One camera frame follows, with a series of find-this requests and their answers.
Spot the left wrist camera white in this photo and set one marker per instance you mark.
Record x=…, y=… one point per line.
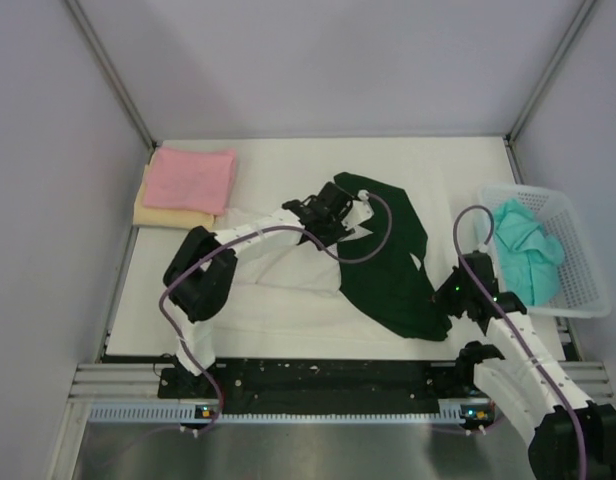
x=359, y=212

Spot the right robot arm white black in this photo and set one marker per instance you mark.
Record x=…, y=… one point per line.
x=567, y=434

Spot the teal t shirt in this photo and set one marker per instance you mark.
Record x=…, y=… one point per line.
x=529, y=257

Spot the left aluminium frame post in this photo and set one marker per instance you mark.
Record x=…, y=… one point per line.
x=108, y=70

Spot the right aluminium frame post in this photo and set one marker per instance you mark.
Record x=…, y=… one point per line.
x=583, y=15

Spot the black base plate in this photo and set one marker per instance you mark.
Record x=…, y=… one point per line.
x=323, y=387

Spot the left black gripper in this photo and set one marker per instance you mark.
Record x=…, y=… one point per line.
x=339, y=231

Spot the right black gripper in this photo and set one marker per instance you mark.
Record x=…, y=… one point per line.
x=442, y=298

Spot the folded pink t shirt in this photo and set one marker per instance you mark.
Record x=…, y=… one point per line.
x=189, y=180

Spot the folded beige t shirt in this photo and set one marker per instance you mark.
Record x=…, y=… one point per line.
x=166, y=218

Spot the aluminium frame post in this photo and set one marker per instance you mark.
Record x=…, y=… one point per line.
x=108, y=70
x=583, y=15

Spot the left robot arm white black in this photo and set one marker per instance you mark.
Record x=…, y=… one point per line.
x=199, y=278

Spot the white and green t shirt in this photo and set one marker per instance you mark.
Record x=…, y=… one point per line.
x=376, y=285

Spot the white plastic basket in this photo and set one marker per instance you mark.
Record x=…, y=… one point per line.
x=582, y=293

